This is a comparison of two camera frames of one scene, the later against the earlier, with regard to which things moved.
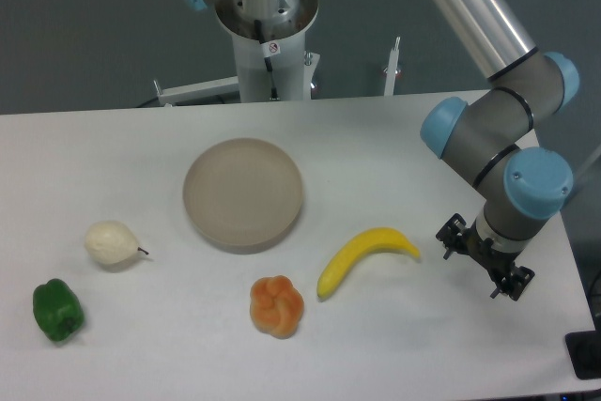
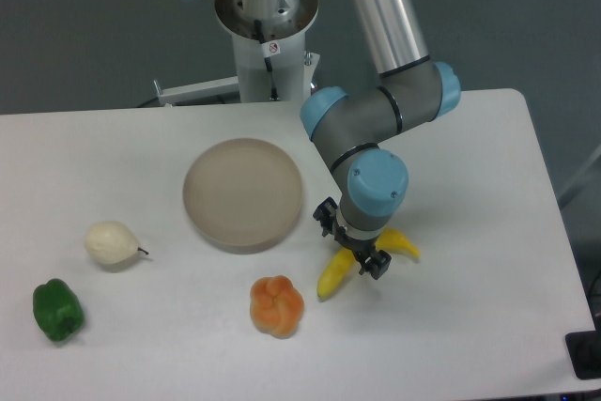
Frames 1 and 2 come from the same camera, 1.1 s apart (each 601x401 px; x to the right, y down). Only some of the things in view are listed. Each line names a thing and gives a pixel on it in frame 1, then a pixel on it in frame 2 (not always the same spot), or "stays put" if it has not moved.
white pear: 111,242 stays put
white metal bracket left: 208,89 stays put
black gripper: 455,237 → 361,247
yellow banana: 380,239 stays put
